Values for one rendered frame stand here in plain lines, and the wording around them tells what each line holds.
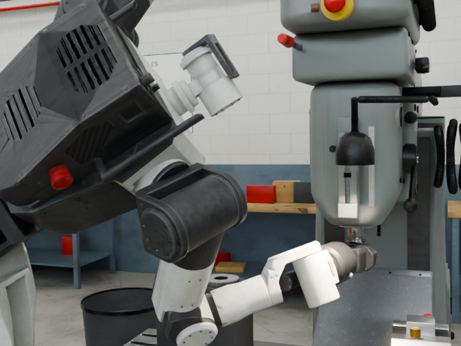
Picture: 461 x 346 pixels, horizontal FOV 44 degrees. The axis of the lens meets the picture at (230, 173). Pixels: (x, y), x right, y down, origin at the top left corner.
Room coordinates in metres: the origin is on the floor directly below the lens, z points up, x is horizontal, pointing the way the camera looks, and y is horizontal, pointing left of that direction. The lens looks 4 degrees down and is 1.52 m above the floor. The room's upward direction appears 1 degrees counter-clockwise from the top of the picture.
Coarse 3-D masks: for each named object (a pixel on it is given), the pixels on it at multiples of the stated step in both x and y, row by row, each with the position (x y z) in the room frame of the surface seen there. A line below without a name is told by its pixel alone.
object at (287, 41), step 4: (280, 36) 1.11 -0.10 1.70; (284, 36) 1.11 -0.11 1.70; (288, 36) 1.12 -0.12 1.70; (280, 40) 1.11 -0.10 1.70; (284, 40) 1.11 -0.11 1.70; (288, 40) 1.12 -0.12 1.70; (292, 40) 1.14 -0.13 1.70; (284, 44) 1.12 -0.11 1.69; (288, 44) 1.13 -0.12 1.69; (292, 44) 1.15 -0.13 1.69; (296, 44) 1.19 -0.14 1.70; (296, 48) 1.21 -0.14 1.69; (300, 48) 1.23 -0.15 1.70
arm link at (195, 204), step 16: (208, 176) 0.91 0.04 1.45; (176, 192) 0.86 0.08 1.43; (192, 192) 0.86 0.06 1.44; (208, 192) 0.87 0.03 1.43; (224, 192) 0.88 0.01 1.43; (176, 208) 0.82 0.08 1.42; (192, 208) 0.83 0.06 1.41; (208, 208) 0.85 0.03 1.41; (224, 208) 0.87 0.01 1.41; (192, 224) 0.82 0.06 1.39; (208, 224) 0.85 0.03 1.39; (224, 224) 0.88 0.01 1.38; (192, 240) 0.83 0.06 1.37; (208, 240) 0.87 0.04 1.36; (192, 256) 0.89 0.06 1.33; (208, 256) 0.90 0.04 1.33
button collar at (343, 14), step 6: (348, 0) 1.09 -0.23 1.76; (348, 6) 1.09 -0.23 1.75; (324, 12) 1.10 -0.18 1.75; (330, 12) 1.10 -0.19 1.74; (336, 12) 1.10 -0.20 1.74; (342, 12) 1.09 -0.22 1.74; (348, 12) 1.09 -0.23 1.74; (330, 18) 1.10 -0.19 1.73; (336, 18) 1.10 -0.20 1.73; (342, 18) 1.09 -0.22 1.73
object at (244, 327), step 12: (216, 276) 1.44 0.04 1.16; (228, 276) 1.44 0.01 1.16; (216, 288) 1.37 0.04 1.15; (156, 324) 1.44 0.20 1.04; (240, 324) 1.38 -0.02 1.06; (252, 324) 1.45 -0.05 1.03; (156, 336) 1.44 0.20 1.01; (216, 336) 1.36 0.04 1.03; (228, 336) 1.35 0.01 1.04; (240, 336) 1.38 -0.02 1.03; (252, 336) 1.45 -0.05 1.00
